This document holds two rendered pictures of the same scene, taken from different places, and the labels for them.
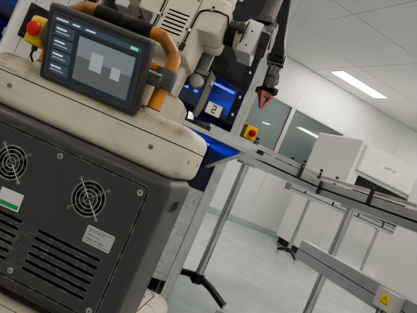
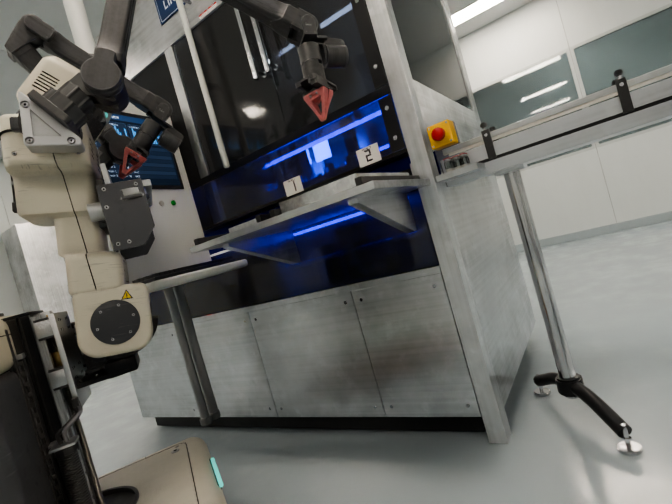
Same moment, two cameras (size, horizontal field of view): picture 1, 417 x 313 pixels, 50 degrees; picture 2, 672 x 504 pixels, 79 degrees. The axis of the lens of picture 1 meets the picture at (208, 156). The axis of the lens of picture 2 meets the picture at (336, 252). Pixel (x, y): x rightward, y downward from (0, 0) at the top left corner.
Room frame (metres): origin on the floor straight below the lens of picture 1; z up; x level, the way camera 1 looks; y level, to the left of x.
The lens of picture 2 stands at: (1.38, -0.97, 0.76)
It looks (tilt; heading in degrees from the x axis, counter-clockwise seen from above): 1 degrees down; 56
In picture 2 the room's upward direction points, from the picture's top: 16 degrees counter-clockwise
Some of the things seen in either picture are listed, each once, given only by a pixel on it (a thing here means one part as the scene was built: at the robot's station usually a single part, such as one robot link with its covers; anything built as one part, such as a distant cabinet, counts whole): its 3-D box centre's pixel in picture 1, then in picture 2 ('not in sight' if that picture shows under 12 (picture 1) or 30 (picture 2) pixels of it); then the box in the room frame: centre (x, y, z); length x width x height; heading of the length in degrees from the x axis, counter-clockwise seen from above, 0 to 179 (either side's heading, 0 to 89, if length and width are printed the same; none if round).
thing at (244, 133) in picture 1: (248, 131); (443, 135); (2.45, -0.15, 1.00); 0.08 x 0.07 x 0.07; 23
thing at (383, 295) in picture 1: (388, 301); not in sight; (2.05, -1.01, 0.50); 0.12 x 0.05 x 0.09; 23
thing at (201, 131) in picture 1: (183, 125); (315, 215); (2.11, 0.17, 0.87); 0.70 x 0.48 x 0.02; 113
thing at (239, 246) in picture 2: not in sight; (265, 254); (2.01, 0.39, 0.80); 0.34 x 0.03 x 0.13; 23
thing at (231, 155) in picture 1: (222, 159); (386, 217); (2.20, -0.07, 0.80); 0.34 x 0.03 x 0.13; 23
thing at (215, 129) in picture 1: (219, 135); (348, 192); (2.14, -0.01, 0.90); 0.34 x 0.26 x 0.04; 22
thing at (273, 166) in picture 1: (271, 159); (553, 127); (2.69, -0.36, 0.92); 0.69 x 0.15 x 0.16; 113
